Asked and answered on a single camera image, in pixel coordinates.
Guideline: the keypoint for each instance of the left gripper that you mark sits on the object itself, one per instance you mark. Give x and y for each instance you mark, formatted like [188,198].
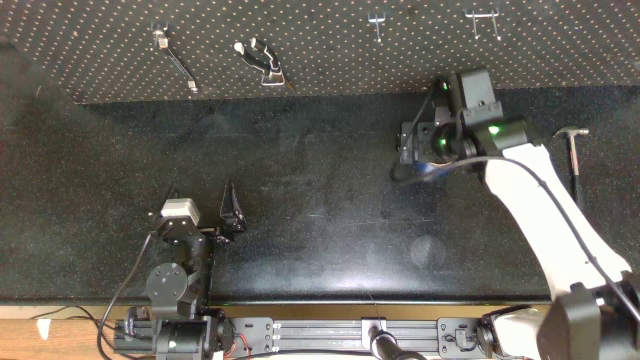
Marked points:
[182,231]

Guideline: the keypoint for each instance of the black and white pliers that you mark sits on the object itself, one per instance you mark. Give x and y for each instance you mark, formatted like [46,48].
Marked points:
[260,62]

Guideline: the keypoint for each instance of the roll of blue tape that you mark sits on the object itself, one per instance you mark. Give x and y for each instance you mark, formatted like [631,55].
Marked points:
[429,169]

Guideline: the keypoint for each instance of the hammer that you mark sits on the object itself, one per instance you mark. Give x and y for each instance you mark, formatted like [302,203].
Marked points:
[574,155]

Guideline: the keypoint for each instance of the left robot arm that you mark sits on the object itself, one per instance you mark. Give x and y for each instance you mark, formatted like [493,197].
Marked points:
[167,282]

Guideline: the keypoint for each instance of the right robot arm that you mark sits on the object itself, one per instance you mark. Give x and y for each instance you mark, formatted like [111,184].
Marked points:
[545,225]

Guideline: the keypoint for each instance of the black pegboard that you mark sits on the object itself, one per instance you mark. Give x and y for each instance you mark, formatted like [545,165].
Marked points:
[75,40]

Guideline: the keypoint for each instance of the metal hook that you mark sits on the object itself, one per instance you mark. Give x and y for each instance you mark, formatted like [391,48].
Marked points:
[377,30]
[482,15]
[159,30]
[272,84]

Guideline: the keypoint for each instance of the wrench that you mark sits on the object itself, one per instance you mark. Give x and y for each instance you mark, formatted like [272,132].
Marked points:
[175,60]

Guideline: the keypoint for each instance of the white tape piece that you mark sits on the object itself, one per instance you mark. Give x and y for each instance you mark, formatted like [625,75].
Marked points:
[44,327]

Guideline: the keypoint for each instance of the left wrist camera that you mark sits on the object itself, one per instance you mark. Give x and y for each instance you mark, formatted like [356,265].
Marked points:
[180,209]

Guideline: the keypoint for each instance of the mounting rail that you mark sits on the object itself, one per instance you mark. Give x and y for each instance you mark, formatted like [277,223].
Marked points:
[320,337]

